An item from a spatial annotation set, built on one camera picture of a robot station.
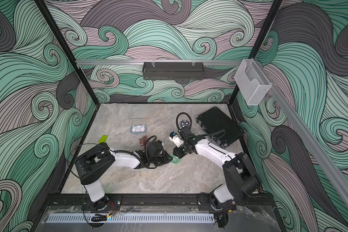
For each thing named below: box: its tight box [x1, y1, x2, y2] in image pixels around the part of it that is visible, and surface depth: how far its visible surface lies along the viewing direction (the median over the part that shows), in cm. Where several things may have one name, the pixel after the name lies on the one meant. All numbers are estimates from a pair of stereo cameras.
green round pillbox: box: [169, 153, 182, 164], surface depth 89 cm
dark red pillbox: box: [138, 135, 148, 146], surface depth 97 cm
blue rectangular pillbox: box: [130, 124, 147, 133], surface depth 106 cm
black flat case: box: [195, 106, 245, 148], surface depth 106 cm
